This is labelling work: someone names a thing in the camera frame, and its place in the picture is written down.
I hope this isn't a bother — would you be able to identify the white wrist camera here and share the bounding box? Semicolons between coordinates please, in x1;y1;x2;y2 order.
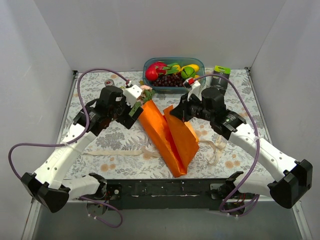
183;77;201;101
123;84;143;107

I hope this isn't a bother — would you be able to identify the artificial flower bunch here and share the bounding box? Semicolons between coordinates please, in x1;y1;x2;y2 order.
137;85;156;105

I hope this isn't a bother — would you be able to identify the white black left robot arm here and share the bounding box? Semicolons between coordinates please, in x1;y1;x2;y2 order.
21;85;143;213

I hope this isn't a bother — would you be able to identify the green lime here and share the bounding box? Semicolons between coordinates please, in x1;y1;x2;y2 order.
180;66;196;79

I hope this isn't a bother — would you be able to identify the blue plastic fruit container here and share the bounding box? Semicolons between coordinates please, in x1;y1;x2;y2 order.
142;57;205;94

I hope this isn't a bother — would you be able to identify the red dragon fruit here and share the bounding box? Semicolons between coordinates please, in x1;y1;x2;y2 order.
145;61;177;81

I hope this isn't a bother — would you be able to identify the silver drink can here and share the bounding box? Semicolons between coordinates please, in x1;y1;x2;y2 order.
104;79;115;87

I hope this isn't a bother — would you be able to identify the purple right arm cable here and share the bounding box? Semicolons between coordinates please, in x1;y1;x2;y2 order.
194;73;262;217

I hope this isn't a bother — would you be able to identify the orange paper bouquet wrap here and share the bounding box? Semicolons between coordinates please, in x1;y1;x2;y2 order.
138;100;199;178

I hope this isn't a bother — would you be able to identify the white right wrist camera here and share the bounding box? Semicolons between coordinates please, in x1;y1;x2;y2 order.
183;77;201;101

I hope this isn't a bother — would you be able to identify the black green razor package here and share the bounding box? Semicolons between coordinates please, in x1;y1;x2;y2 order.
210;65;231;95

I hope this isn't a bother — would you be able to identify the dark grape bunch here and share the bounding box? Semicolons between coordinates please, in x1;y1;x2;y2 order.
150;73;184;87

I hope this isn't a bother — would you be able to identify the yellow lemon top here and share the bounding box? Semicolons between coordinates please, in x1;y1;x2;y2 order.
180;64;200;73

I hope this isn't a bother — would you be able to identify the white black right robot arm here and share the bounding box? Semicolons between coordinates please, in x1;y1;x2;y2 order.
170;87;313;209

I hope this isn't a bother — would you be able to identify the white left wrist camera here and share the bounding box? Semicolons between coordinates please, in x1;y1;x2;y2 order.
123;84;143;107

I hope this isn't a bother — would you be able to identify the cream printed ribbon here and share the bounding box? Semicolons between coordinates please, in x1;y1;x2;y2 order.
82;137;227;166

